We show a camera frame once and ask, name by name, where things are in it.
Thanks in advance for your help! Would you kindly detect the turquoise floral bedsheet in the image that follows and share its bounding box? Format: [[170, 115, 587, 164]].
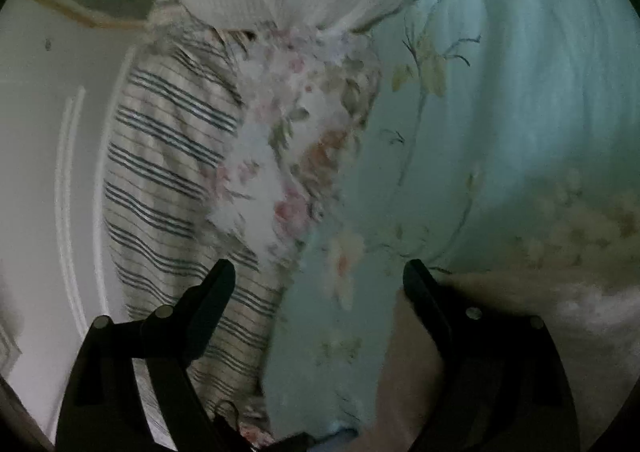
[[262, 0, 640, 439]]

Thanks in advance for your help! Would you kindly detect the floral pillow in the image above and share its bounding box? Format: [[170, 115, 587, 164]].
[[204, 25, 384, 269]]

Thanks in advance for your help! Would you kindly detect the pinkish grey knit garment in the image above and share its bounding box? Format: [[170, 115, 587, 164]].
[[372, 269, 638, 452]]

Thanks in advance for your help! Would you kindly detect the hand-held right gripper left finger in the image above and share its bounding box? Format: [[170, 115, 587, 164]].
[[54, 259, 252, 452]]

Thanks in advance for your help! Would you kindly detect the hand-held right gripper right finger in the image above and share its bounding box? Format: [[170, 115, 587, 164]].
[[402, 259, 582, 452]]

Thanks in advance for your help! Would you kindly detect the plaid blanket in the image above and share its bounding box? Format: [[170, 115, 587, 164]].
[[102, 26, 287, 444]]

